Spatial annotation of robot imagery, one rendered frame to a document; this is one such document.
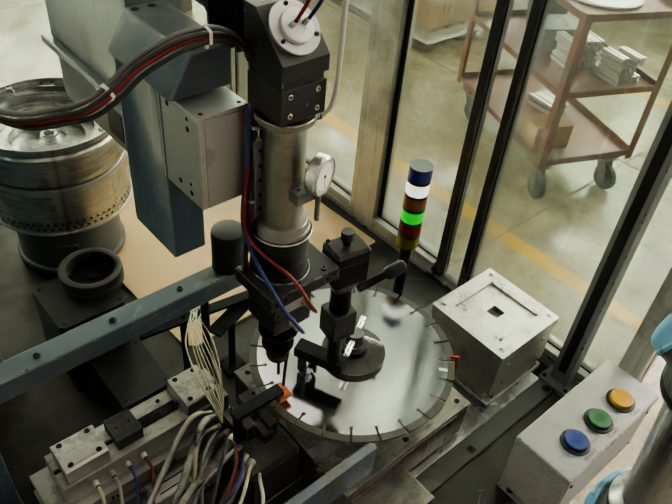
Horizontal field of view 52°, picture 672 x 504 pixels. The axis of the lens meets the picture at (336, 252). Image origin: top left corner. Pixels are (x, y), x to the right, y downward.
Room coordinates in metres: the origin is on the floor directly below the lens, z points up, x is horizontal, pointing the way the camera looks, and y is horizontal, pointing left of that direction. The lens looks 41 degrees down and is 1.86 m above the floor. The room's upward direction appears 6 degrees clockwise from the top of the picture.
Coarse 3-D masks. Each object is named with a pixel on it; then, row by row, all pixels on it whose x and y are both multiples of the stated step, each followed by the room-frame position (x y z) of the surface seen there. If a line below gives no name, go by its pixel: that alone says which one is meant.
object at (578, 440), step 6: (570, 432) 0.70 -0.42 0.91; (576, 432) 0.70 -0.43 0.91; (582, 432) 0.70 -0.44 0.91; (564, 438) 0.69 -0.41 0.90; (570, 438) 0.69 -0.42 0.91; (576, 438) 0.69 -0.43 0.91; (582, 438) 0.69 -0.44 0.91; (570, 444) 0.68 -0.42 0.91; (576, 444) 0.68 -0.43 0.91; (582, 444) 0.68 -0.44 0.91; (588, 444) 0.68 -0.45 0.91; (576, 450) 0.67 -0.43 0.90; (582, 450) 0.67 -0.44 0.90
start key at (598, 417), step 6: (588, 414) 0.74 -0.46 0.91; (594, 414) 0.74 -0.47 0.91; (600, 414) 0.75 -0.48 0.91; (606, 414) 0.75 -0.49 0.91; (588, 420) 0.74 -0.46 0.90; (594, 420) 0.73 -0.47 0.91; (600, 420) 0.73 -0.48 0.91; (606, 420) 0.73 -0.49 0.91; (594, 426) 0.72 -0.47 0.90; (600, 426) 0.72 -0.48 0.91; (606, 426) 0.72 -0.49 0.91
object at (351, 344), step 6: (360, 318) 0.83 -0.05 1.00; (360, 324) 0.81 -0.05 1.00; (360, 330) 0.79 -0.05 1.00; (354, 336) 0.78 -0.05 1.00; (360, 336) 0.78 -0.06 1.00; (366, 336) 0.79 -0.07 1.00; (348, 342) 0.78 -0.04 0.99; (354, 342) 0.77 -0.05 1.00; (360, 342) 0.78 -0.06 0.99; (366, 342) 0.78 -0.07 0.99; (372, 342) 0.78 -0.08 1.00; (378, 342) 0.77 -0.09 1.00; (348, 348) 0.75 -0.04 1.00; (354, 348) 0.77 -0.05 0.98; (348, 354) 0.74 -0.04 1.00
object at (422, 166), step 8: (416, 160) 1.09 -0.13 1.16; (424, 160) 1.09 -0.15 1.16; (416, 168) 1.06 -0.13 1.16; (424, 168) 1.07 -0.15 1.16; (432, 168) 1.07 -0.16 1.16; (408, 176) 1.07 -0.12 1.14; (416, 176) 1.06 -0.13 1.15; (424, 176) 1.06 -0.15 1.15; (416, 184) 1.06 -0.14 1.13; (424, 184) 1.06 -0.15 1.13
